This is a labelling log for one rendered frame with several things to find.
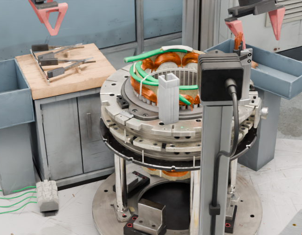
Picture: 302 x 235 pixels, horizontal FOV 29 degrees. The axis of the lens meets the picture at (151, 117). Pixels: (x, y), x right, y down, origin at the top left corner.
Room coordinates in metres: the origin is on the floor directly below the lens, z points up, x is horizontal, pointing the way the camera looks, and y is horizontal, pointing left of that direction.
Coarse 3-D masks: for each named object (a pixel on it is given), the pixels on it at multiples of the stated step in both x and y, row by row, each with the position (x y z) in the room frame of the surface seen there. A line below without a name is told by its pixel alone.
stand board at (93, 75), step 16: (80, 48) 1.33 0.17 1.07; (96, 48) 1.33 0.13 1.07; (32, 64) 1.24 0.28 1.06; (64, 64) 1.24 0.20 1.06; (96, 64) 1.24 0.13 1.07; (32, 80) 1.16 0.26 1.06; (64, 80) 1.16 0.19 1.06; (80, 80) 1.16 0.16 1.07; (96, 80) 1.17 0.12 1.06; (32, 96) 1.12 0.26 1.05; (48, 96) 1.13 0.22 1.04
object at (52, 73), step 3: (54, 69) 1.15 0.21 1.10; (57, 69) 1.15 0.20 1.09; (60, 69) 1.16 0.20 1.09; (63, 69) 1.16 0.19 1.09; (48, 72) 1.14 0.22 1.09; (51, 72) 1.14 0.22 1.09; (54, 72) 1.15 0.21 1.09; (57, 72) 1.15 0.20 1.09; (60, 72) 1.16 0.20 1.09; (63, 72) 1.16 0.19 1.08; (48, 75) 1.14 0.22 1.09; (51, 75) 1.14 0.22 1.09; (54, 75) 1.15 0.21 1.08; (57, 75) 1.15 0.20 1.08
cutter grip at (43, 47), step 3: (33, 45) 1.28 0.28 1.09; (36, 45) 1.28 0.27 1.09; (39, 45) 1.29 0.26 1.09; (42, 45) 1.29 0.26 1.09; (45, 45) 1.29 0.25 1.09; (33, 48) 1.28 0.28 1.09; (36, 48) 1.28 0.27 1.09; (39, 48) 1.28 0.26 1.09; (42, 48) 1.29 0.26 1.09; (45, 48) 1.29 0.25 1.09; (33, 51) 1.28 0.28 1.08
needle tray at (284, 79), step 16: (208, 48) 1.32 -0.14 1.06; (224, 48) 1.36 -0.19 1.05; (256, 48) 1.32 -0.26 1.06; (272, 64) 1.29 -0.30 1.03; (288, 64) 1.26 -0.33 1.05; (256, 80) 1.20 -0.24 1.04; (272, 80) 1.17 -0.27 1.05; (288, 80) 1.22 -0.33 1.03; (272, 96) 1.22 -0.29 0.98; (288, 96) 1.14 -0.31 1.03; (272, 112) 1.23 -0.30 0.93; (272, 128) 1.23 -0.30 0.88; (256, 144) 1.20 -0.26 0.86; (272, 144) 1.24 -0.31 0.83; (240, 160) 1.23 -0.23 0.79; (256, 160) 1.20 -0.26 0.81
